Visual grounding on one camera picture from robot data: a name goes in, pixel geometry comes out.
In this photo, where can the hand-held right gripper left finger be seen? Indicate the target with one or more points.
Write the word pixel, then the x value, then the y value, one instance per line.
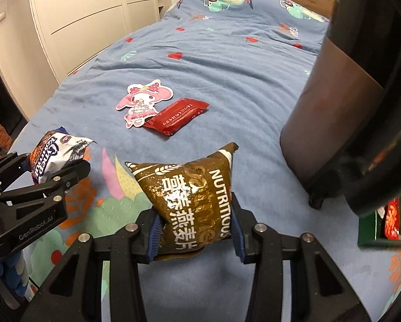
pixel 155 238

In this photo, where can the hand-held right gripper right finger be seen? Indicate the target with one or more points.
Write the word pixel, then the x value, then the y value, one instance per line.
pixel 239 241

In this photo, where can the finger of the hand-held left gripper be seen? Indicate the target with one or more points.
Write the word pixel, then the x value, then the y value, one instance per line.
pixel 6 169
pixel 69 174

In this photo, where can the white and blue snack packet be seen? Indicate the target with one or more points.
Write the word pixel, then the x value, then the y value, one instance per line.
pixel 58 151

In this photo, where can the brown oat snack packet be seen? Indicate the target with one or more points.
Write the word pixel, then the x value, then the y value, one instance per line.
pixel 193 201

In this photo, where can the green tray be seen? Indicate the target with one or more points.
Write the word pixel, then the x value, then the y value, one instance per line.
pixel 371 234

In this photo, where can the long red snack packet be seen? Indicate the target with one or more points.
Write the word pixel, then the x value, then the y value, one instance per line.
pixel 392 221

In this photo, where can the pink cartoon character packet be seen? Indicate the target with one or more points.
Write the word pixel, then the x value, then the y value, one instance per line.
pixel 143 102

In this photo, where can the dark red snack packet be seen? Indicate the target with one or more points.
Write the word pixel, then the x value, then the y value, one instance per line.
pixel 175 115

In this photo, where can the cream wardrobe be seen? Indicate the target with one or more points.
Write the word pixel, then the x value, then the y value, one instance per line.
pixel 86 13

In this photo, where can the white wall switch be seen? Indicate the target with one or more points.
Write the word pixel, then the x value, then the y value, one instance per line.
pixel 1 16

